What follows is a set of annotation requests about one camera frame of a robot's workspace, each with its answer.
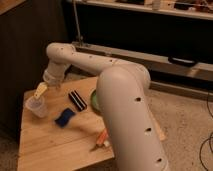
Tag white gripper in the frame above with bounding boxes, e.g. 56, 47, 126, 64
34, 70, 62, 99

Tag translucent white cup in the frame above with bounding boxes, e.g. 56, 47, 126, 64
25, 96, 47, 118

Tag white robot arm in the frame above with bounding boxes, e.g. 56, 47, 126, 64
43, 42, 171, 171

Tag green ceramic bowl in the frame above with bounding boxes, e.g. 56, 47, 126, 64
90, 90, 101, 115

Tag black striped eraser block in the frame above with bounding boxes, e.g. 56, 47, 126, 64
68, 90, 87, 111

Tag blue sponge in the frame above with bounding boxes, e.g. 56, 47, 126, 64
55, 108, 75, 128

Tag wooden table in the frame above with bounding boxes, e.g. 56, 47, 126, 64
17, 77, 114, 171

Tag vertical metal rod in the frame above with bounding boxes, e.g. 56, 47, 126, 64
72, 0, 83, 46

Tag upper shelf with clutter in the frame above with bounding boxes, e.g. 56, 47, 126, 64
65, 0, 213, 22

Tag metal rail beam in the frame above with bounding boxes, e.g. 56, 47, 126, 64
72, 41, 213, 82

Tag black cables on floor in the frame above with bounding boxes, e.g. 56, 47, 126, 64
198, 93, 213, 171

